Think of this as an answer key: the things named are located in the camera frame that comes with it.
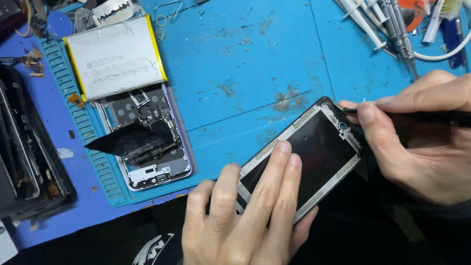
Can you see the person's right hand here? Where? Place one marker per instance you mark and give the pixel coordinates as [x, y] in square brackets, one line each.
[423, 158]

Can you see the person's left hand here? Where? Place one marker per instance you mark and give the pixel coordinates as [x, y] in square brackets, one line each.
[228, 224]

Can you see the black pointed hand tool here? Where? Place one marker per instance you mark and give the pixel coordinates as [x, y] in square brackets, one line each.
[434, 118]

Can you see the black phone screen frame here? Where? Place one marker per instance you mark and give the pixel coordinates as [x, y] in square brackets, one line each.
[320, 143]

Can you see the person's black printed clothing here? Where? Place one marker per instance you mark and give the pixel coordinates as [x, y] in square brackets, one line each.
[368, 239]

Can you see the silver precision screwdriver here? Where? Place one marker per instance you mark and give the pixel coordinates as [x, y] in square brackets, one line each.
[404, 36]
[393, 33]

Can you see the black film sheet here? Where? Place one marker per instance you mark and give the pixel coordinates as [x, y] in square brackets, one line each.
[128, 141]

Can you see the white brush with pale bristles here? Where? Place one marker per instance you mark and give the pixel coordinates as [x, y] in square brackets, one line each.
[434, 22]

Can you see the orange plastic pick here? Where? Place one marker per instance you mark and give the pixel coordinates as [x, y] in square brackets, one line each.
[417, 16]

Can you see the white plastic syringe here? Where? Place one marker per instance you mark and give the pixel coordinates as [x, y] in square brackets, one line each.
[371, 9]
[362, 24]

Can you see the blue silicone repair mat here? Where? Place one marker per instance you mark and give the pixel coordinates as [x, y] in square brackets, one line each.
[239, 55]

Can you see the white sticker scrap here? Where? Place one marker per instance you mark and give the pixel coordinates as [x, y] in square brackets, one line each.
[64, 153]

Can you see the small orange flex piece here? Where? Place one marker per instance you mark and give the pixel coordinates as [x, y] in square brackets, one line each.
[76, 100]

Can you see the silver battery with yellow edges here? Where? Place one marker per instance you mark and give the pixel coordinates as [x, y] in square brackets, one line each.
[114, 59]

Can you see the small yellow rubber band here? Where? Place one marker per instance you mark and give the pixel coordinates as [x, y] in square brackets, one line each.
[156, 34]
[157, 18]

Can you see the black tray with phone parts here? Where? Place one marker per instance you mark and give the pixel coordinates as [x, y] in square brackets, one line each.
[33, 162]

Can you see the white box corner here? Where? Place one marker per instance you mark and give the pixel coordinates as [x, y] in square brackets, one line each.
[5, 244]

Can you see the steel razor blade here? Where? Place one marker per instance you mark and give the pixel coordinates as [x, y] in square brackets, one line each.
[112, 11]

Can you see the blue round cap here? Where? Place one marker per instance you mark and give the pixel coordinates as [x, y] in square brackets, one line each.
[59, 25]

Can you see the black device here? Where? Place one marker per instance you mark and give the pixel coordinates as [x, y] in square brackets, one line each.
[9, 16]

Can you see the opened phone with purple frame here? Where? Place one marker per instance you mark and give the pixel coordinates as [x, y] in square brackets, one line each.
[176, 165]

